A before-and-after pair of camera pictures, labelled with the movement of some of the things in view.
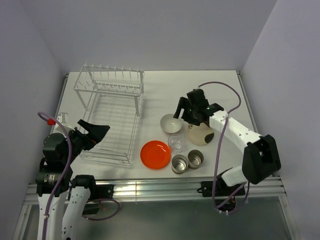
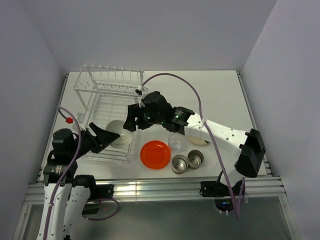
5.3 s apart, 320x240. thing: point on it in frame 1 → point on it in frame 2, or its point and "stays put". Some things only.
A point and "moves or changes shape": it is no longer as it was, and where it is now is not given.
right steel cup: x=195 y=158 stays put
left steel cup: x=179 y=163 stays put
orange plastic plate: x=155 y=155 stays put
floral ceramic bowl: x=170 y=124 moves or changes shape
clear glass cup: x=176 y=142 stays put
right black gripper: x=182 y=102 → x=134 y=110
